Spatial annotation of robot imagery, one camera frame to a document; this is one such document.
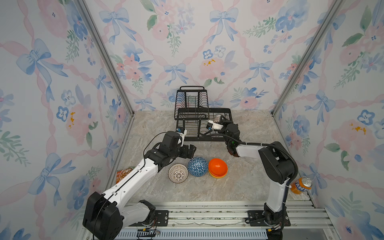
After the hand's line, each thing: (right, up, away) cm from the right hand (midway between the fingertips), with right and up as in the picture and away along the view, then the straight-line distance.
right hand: (225, 113), depth 92 cm
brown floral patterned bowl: (-6, -3, 0) cm, 6 cm away
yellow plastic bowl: (-5, -36, -10) cm, 38 cm away
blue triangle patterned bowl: (-17, -32, -4) cm, 36 cm away
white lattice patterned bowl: (-29, -36, -4) cm, 46 cm away
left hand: (-22, -18, -13) cm, 31 cm away
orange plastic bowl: (-6, -32, -6) cm, 33 cm away
